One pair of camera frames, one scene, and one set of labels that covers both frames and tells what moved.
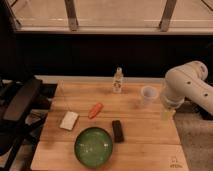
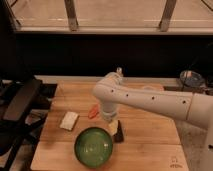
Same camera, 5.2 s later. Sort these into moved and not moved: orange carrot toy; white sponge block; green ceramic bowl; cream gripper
Moved: cream gripper
Not moved: orange carrot toy; white sponge block; green ceramic bowl
